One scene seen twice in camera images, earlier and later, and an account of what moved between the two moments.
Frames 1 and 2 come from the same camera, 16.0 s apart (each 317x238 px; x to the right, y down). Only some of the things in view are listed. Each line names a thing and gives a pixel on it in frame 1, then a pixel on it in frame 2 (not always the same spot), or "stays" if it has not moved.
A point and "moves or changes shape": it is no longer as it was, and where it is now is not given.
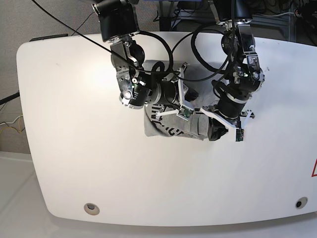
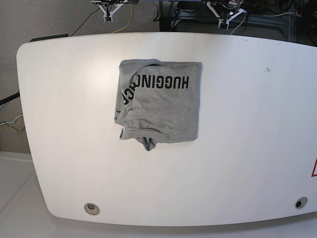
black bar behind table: [49, 37] stays
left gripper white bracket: [186, 107] -> [111, 13]
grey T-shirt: [190, 121] moves or changes shape
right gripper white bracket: [217, 125] -> [220, 20]
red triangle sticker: [314, 173] stays
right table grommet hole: [301, 202] stays
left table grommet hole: [91, 208] stays
